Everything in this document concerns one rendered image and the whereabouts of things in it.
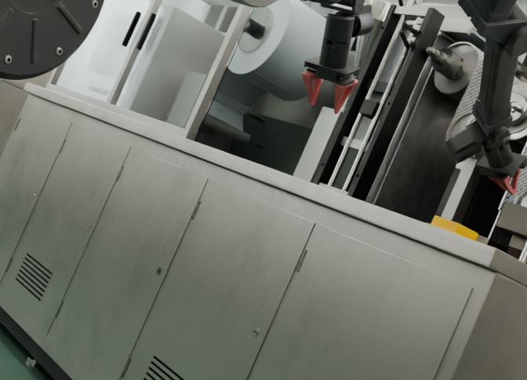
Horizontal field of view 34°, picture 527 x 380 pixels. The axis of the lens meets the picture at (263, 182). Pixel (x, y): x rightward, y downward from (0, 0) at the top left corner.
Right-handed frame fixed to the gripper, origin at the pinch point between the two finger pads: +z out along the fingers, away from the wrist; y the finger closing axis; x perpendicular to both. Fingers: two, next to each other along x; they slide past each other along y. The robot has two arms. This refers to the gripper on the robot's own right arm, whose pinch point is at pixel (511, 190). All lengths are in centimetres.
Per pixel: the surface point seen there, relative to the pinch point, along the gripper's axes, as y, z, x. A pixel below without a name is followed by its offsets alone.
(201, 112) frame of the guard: -102, -17, -17
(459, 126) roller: -21.6, -7.4, 9.6
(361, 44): -77, -13, 30
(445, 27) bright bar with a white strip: -37, -23, 29
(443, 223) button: 9.6, -16.6, -27.9
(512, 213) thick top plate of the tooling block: 6.8, -1.7, -7.9
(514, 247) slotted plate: 6.6, 6.3, -10.6
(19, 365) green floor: -136, 31, -105
